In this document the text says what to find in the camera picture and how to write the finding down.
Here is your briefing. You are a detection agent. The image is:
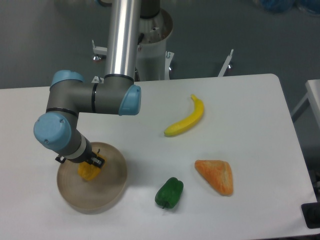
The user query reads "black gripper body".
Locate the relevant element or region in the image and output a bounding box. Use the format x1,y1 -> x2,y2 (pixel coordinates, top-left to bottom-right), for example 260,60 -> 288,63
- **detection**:
65,147 -> 92,163

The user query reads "yellow bell pepper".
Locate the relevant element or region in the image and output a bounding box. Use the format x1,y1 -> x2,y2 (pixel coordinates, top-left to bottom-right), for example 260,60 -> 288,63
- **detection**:
77,162 -> 102,181

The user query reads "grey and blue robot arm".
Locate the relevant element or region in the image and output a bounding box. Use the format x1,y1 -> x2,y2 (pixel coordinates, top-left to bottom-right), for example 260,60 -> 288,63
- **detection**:
33,0 -> 160,168

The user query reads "beige round plate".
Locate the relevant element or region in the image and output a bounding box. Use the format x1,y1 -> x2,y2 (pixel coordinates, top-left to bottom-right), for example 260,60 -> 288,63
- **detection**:
56,142 -> 128,214

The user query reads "green bell pepper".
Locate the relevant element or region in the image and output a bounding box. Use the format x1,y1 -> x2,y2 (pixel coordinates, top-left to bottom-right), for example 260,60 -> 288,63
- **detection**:
154,177 -> 184,209

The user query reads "yellow banana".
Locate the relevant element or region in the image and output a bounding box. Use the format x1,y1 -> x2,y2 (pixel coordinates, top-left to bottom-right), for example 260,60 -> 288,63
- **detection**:
164,94 -> 205,137

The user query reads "orange bread wedge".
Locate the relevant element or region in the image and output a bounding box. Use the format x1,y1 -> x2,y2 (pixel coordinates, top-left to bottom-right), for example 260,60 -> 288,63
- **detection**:
194,159 -> 234,196

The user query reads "black device at table edge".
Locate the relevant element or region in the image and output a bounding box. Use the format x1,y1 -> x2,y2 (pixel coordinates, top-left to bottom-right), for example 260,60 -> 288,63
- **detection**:
301,202 -> 320,229

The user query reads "blue bag in background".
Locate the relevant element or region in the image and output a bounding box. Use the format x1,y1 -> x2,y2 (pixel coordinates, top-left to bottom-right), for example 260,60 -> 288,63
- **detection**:
253,0 -> 320,17

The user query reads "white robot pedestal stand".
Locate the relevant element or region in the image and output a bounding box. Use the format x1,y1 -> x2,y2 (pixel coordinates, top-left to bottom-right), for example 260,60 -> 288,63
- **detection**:
90,8 -> 235,85

